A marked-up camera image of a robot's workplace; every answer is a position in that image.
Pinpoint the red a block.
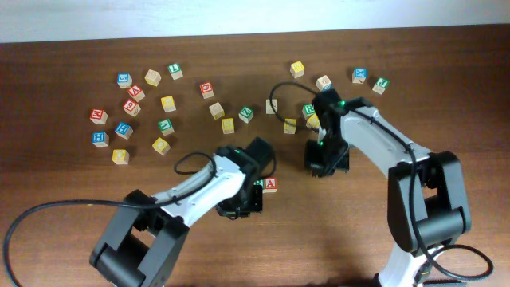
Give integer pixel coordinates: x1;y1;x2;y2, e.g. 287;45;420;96
264;177;277;193
127;85;145;102

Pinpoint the green r block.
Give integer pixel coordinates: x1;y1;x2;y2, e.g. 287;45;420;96
302;104;315;120
254;179;265;193

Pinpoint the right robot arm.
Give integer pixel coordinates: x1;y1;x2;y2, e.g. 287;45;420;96
304;89;472;286

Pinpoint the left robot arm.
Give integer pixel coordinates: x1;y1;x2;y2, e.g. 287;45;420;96
89;137;274;287

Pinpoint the yellow block by R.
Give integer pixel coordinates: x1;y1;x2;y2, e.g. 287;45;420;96
306;114;320;129

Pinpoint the yellow S block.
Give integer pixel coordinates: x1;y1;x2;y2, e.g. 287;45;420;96
222;118;235;134

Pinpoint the green V block centre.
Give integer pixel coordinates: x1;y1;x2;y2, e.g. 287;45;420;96
238;106;254;124

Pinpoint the green v block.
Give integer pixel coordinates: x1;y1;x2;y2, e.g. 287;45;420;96
158;119;175;136
238;106;254;124

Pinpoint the yellow block centre right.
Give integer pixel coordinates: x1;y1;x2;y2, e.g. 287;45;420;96
284;118;297;134

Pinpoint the plain picture block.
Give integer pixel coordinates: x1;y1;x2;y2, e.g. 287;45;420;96
265;99;278;115

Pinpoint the plain wooden block centre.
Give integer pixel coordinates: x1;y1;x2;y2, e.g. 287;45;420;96
209;102;225;120

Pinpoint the plain wooden block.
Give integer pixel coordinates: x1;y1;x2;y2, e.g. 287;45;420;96
144;69;162;87
209;102;225;120

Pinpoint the wooden block blue side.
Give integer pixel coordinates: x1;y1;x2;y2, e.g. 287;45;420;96
316;75;332;92

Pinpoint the red Q block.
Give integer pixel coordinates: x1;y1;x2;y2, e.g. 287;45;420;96
199;82;214;99

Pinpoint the blue X block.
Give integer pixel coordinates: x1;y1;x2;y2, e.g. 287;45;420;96
352;67;367;84

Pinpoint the green J block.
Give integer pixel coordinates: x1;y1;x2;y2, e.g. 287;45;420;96
372;77;390;95

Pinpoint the yellow block top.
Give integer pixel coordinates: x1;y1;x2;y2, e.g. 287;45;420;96
290;61;305;78

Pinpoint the green V block left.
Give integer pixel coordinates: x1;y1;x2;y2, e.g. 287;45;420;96
158;119;175;136

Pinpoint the yellow O block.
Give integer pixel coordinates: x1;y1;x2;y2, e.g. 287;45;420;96
152;137;171;155

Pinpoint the yellow block upper left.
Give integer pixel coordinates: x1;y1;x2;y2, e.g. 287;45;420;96
161;96;176;112

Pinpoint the green L block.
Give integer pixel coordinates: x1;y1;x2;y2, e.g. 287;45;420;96
168;63;183;80

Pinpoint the plain wooden block left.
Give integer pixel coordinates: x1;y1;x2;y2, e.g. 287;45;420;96
144;69;162;87

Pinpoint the red 6 block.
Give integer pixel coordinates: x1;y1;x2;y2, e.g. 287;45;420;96
123;99;141;117

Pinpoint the blue H block tilted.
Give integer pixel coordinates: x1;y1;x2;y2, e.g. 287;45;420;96
115;122;133;140

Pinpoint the yellow block bottom left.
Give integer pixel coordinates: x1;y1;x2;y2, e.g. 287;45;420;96
112;149;130;165

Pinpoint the blue S block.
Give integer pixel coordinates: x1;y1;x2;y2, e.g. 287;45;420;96
116;73;132;89

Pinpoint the blue H block left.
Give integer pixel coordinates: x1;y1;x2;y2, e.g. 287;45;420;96
92;132;109;147

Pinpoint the red M block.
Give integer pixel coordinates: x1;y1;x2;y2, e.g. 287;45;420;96
89;108;108;124

